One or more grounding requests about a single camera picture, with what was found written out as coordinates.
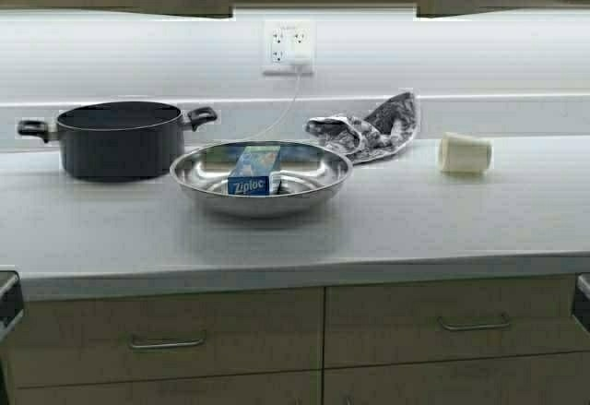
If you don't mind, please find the black cooking pot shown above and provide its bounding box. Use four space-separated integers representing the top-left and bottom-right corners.
17 101 218 182

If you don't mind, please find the left lower drawer front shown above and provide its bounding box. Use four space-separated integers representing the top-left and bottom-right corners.
7 289 324 387

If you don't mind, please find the blue Ziploc box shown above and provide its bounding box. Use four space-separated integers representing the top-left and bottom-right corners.
228 145 281 197

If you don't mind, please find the cream plastic cup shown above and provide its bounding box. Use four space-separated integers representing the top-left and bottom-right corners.
438 132 492 173

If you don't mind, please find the right lower drawer front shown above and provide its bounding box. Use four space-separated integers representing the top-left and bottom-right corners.
324 275 589 368

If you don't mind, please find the white charging cable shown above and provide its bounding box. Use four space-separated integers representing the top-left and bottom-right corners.
251 66 304 141

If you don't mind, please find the white power adapter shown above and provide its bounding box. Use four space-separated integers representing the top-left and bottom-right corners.
289 53 313 69

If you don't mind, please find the drawer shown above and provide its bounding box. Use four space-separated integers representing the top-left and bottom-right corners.
324 275 589 368
7 289 324 387

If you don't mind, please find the white wall outlet plate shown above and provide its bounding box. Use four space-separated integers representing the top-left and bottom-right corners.
262 20 316 76

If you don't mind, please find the left lower cabinet door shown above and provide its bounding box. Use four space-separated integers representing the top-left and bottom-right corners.
14 371 322 404

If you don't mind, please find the grey patterned dish towel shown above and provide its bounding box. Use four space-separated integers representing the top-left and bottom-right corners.
305 91 420 165

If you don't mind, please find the stainless steel bowl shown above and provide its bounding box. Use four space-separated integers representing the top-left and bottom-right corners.
170 140 353 219

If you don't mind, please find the right lower cabinet door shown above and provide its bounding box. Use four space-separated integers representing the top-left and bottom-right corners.
324 352 589 404

